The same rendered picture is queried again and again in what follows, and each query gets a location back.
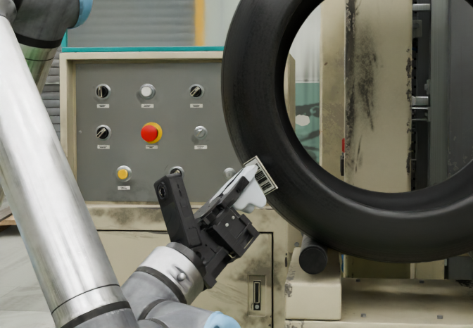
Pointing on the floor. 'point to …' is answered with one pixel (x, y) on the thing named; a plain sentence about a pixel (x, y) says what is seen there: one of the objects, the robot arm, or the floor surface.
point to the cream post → (378, 98)
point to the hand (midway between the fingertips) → (248, 168)
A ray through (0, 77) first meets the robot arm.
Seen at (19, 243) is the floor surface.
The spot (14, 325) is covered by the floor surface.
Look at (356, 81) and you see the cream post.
